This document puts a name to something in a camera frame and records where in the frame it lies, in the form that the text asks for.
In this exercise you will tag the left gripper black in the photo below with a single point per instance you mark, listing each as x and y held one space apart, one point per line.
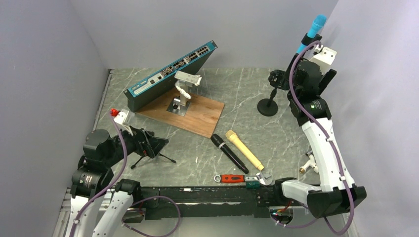
152 145

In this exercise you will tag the black tripod shock mount stand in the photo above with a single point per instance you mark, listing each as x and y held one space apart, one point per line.
161 155

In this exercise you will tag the black microphone blue foam head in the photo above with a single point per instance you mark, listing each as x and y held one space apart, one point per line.
220 143

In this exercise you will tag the black round base mic stand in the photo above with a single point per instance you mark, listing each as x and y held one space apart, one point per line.
278 80

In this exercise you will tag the beige gold microphone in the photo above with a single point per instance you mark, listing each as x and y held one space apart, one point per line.
233 138

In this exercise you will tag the black clip mic stand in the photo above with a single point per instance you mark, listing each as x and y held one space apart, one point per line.
307 40

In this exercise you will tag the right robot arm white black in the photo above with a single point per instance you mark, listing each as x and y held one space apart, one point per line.
337 192

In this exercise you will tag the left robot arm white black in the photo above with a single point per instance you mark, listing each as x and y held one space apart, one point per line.
99 199

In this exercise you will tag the brown wooden board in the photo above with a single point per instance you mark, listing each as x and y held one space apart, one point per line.
201 116

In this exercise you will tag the white metal pipe fitting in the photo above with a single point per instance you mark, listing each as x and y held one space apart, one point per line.
312 162

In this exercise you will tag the green small connector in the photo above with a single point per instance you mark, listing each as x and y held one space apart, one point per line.
253 185

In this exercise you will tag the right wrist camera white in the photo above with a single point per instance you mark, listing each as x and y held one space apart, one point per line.
323 57

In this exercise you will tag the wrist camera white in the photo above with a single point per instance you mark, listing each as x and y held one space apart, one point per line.
323 57
122 119

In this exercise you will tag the white silver bracket fixture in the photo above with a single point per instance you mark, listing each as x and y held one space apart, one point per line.
180 104

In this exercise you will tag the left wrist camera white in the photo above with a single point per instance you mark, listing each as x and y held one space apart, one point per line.
122 119

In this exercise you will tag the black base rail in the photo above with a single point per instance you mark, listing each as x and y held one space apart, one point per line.
205 201

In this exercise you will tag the blue network switch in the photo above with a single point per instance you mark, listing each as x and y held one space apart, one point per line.
163 80

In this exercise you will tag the red handled adjustable wrench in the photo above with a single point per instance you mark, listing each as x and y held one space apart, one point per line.
264 179

